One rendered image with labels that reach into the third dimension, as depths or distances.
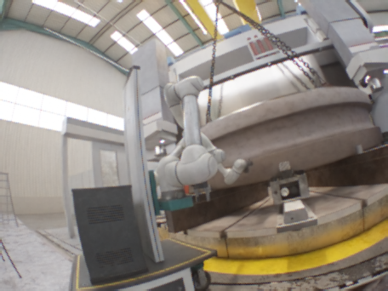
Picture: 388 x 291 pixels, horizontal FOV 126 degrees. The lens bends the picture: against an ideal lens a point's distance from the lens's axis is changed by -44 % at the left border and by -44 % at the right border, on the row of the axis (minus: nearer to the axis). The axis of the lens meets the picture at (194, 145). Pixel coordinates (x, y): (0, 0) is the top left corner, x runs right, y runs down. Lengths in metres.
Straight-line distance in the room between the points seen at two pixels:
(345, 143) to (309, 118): 0.55
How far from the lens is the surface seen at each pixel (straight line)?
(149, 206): 1.15
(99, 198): 0.97
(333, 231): 1.71
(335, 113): 2.58
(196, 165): 0.94
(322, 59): 6.48
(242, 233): 1.65
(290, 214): 1.37
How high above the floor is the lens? 0.78
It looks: 13 degrees up
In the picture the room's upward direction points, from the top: 10 degrees counter-clockwise
